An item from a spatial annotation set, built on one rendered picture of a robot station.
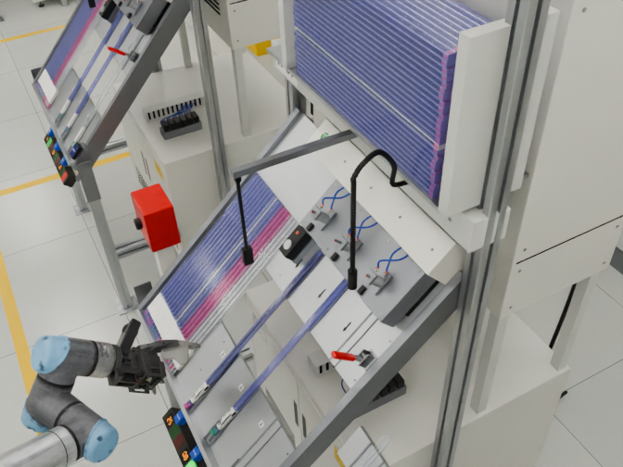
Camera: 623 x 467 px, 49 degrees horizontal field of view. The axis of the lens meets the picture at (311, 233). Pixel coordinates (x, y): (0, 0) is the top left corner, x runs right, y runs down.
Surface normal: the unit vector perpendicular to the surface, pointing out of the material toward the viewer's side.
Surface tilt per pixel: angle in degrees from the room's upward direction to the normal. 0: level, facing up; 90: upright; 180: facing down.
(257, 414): 42
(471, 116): 90
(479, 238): 90
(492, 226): 90
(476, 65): 90
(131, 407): 0
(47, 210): 0
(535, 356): 0
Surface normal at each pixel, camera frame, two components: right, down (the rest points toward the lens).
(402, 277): -0.62, -0.32
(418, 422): -0.04, -0.74
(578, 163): 0.48, 0.58
